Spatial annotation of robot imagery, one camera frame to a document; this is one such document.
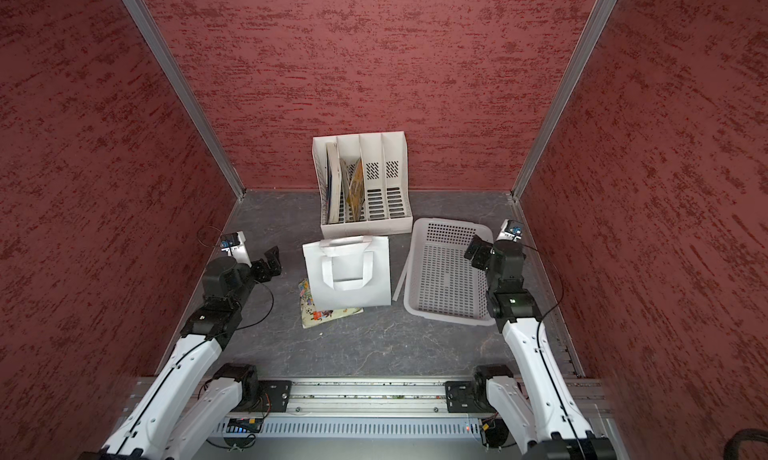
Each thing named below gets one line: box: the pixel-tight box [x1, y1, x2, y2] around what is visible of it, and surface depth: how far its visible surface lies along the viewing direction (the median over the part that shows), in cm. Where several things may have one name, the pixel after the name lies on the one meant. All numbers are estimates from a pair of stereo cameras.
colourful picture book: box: [298, 278, 364, 329], surface depth 89 cm
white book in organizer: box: [326, 142, 342, 224], surface depth 102 cm
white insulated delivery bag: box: [302, 236, 391, 311], surface depth 77 cm
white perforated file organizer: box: [312, 131, 413, 239], surface depth 107 cm
